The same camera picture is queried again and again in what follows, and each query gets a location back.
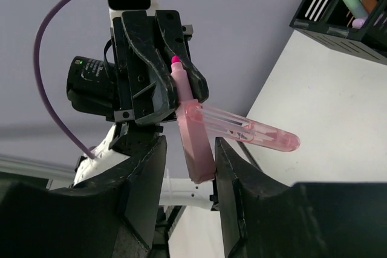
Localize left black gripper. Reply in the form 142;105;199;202
111;10;209;125

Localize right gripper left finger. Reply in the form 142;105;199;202
1;136;167;257

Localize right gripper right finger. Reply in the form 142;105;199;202
215;138;386;257

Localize pink highlighter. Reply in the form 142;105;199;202
171;56;301;184

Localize purple highlighter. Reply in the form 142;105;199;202
352;18;366;29

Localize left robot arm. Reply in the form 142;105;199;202
67;10;213;212

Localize black slotted organizer box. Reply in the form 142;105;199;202
290;0;386;64

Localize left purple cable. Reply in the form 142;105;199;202
33;0;105;160

